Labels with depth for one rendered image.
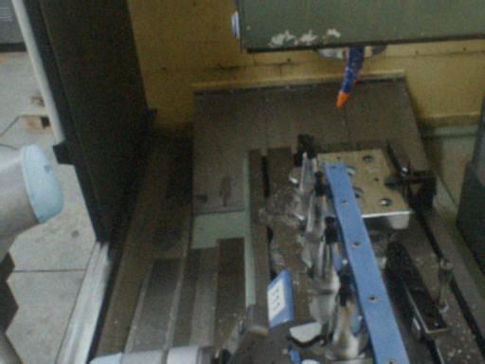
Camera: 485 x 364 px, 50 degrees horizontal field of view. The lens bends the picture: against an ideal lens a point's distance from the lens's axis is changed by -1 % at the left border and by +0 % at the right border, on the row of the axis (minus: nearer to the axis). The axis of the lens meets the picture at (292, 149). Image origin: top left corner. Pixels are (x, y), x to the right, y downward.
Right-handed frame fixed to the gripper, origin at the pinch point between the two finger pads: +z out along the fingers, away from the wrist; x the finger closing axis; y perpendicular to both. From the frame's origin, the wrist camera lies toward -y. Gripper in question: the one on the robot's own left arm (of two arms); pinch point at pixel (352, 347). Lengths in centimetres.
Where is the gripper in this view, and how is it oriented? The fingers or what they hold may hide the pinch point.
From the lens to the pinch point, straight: 74.1
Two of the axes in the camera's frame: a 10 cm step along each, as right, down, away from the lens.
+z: 9.9, -1.0, 0.5
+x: 1.0, 5.4, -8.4
